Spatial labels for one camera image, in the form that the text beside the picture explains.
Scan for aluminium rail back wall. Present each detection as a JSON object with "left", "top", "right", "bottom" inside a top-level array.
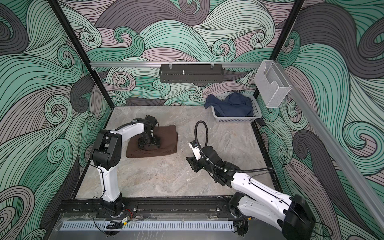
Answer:
[{"left": 90, "top": 61, "right": 261, "bottom": 69}]

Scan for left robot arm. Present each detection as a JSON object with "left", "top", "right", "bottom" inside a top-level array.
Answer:
[{"left": 91, "top": 115, "right": 161, "bottom": 216}]

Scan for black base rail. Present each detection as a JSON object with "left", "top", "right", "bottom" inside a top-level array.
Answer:
[{"left": 58, "top": 196, "right": 236, "bottom": 219}]

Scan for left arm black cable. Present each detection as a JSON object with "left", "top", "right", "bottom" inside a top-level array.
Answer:
[{"left": 115, "top": 118, "right": 158, "bottom": 133}]

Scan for aluminium rail right wall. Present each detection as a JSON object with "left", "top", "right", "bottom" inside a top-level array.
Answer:
[{"left": 273, "top": 62, "right": 384, "bottom": 230}]

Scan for white slotted cable duct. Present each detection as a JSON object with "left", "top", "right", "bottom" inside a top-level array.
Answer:
[{"left": 59, "top": 221, "right": 235, "bottom": 232}]

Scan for brown trousers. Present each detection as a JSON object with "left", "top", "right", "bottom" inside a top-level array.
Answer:
[{"left": 126, "top": 125, "right": 178, "bottom": 158}]

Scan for aluminium rail wall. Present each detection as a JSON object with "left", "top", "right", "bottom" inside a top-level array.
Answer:
[
  {"left": 273, "top": 62, "right": 384, "bottom": 230},
  {"left": 90, "top": 61, "right": 261, "bottom": 69}
]

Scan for navy blue trousers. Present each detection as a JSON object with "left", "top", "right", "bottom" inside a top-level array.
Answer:
[{"left": 204, "top": 93, "right": 253, "bottom": 117}]

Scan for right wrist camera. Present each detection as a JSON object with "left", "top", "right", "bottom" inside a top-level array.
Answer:
[{"left": 189, "top": 140, "right": 202, "bottom": 161}]

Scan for clear plastic wall bin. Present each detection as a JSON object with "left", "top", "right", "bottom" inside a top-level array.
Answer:
[{"left": 254, "top": 61, "right": 292, "bottom": 109}]

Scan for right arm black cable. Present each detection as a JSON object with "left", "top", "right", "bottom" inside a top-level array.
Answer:
[{"left": 194, "top": 120, "right": 274, "bottom": 174}]

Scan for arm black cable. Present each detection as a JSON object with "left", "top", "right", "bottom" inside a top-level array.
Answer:
[
  {"left": 194, "top": 120, "right": 274, "bottom": 174},
  {"left": 115, "top": 118, "right": 158, "bottom": 133}
]

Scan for black perforated wall tray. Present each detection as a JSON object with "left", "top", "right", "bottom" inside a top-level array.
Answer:
[{"left": 159, "top": 65, "right": 224, "bottom": 84}]

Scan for white plastic laundry basket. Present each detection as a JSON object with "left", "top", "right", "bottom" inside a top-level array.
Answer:
[{"left": 211, "top": 93, "right": 262, "bottom": 123}]

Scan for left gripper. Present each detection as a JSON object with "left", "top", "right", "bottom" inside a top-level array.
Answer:
[{"left": 138, "top": 133, "right": 161, "bottom": 149}]

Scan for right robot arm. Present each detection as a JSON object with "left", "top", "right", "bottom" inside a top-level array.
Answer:
[{"left": 186, "top": 141, "right": 316, "bottom": 240}]

